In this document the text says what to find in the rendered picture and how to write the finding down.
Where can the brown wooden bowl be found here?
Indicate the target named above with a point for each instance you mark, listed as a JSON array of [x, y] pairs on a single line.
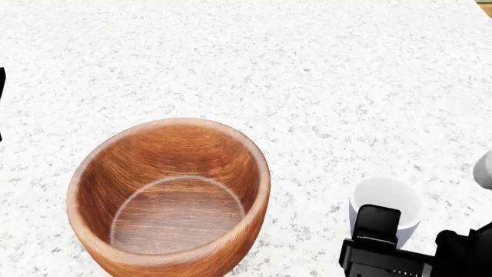
[[169, 161]]

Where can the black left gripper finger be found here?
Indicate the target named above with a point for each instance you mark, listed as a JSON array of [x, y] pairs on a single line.
[[2, 95]]

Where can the white cup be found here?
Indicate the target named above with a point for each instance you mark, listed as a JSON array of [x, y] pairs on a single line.
[[384, 193]]

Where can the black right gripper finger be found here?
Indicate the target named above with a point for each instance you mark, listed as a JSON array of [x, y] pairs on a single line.
[[457, 254], [378, 223]]

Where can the grey rounded object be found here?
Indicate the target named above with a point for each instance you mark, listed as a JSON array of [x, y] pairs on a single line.
[[485, 170]]

